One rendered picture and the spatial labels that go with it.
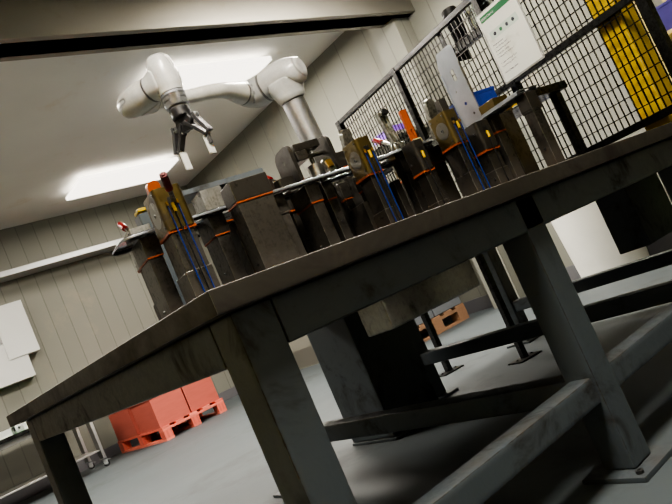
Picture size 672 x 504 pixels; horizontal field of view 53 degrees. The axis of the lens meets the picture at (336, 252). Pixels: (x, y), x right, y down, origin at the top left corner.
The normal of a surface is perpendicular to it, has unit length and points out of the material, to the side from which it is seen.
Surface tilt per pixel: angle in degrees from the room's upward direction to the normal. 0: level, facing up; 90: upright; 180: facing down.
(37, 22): 90
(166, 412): 90
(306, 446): 90
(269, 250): 90
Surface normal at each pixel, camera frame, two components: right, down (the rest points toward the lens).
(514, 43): -0.80, 0.32
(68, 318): 0.56, -0.30
